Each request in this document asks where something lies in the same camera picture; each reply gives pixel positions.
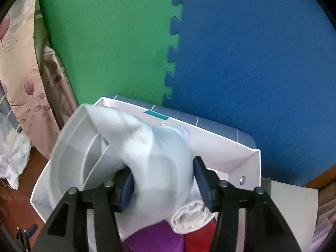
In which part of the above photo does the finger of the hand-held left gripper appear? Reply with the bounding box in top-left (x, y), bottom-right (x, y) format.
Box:
top-left (16, 224), bottom-right (39, 252)

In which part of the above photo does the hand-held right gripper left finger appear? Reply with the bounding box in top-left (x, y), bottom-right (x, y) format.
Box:
top-left (33, 169), bottom-right (135, 252)

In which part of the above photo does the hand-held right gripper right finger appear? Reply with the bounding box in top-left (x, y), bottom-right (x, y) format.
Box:
top-left (193, 156), bottom-right (302, 252)

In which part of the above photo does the white underwear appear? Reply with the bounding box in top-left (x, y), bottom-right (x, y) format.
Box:
top-left (171, 186), bottom-right (219, 234)

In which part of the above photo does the light blue garment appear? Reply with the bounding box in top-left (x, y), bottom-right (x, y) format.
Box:
top-left (79, 104), bottom-right (197, 222)

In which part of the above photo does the white box with teal print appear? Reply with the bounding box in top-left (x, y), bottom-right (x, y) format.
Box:
top-left (30, 97), bottom-right (261, 252)

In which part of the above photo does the purple bra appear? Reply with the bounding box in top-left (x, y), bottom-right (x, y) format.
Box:
top-left (122, 219), bottom-right (185, 252)

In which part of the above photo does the red underwear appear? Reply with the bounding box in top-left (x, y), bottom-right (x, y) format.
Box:
top-left (182, 215), bottom-right (219, 252)

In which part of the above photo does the white plastic bag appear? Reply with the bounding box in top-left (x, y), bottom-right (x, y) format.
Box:
top-left (0, 115), bottom-right (32, 190)

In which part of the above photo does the brown satin curtain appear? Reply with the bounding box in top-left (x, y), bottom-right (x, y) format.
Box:
top-left (34, 3), bottom-right (80, 137)

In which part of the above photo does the blue foam mat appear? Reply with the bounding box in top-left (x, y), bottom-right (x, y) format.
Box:
top-left (163, 0), bottom-right (336, 187)

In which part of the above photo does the grey plaid cloth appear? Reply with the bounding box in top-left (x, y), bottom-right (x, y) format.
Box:
top-left (0, 81), bottom-right (23, 136)

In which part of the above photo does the floral beige curtain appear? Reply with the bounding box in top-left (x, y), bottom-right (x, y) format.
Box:
top-left (0, 0), bottom-right (61, 161)

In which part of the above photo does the green foam mat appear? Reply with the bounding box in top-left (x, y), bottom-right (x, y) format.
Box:
top-left (38, 0), bottom-right (186, 109)

